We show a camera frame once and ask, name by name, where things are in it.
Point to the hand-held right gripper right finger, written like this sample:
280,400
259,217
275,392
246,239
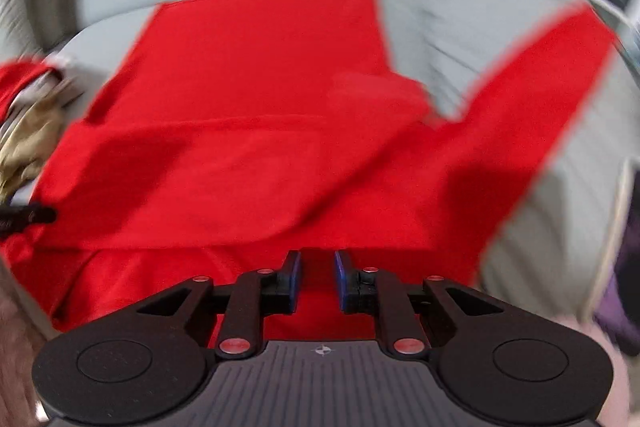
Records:
341,282

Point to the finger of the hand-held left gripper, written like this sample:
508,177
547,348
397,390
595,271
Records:
27,216

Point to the khaki pants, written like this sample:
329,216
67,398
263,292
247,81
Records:
35,147

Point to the pink fluffy blanket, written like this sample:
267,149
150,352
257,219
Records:
600,367

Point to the grey sofa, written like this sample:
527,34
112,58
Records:
475,32

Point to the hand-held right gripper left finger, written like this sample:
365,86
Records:
294,282

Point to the red fleece sweatshirt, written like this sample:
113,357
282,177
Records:
17,82

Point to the red t-shirt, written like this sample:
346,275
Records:
250,132

